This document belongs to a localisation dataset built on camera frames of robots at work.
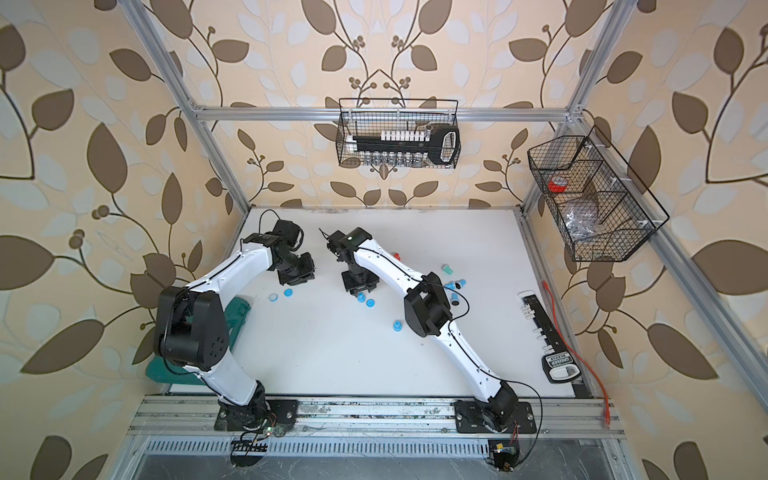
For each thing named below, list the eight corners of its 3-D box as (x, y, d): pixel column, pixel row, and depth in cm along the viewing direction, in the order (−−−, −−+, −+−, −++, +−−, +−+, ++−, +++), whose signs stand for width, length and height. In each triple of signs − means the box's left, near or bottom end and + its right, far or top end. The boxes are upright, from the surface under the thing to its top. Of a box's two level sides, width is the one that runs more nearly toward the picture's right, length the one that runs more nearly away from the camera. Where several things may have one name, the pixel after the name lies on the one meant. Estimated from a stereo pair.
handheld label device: (543, 382, 82) (547, 380, 80) (517, 293, 99) (519, 290, 97) (579, 382, 82) (583, 380, 80) (546, 293, 99) (549, 290, 97)
